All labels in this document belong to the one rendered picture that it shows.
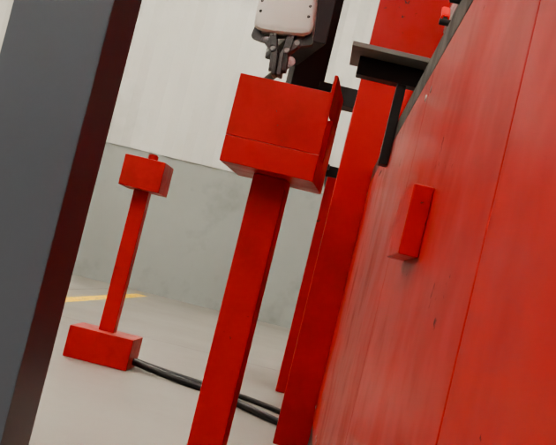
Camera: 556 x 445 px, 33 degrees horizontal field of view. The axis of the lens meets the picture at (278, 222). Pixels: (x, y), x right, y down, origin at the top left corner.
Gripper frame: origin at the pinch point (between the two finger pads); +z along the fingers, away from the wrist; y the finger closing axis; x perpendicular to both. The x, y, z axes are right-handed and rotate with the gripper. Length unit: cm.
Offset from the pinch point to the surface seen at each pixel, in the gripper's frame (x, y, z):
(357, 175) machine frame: -128, -10, 1
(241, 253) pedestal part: -2.1, 1.6, 32.7
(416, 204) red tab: 67, -25, 27
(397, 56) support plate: -34.3, -19.0, -12.9
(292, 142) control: 4.9, -5.0, 13.5
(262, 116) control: 4.9, 0.5, 10.0
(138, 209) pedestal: -199, 75, 18
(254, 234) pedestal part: -2.1, -0.2, 29.0
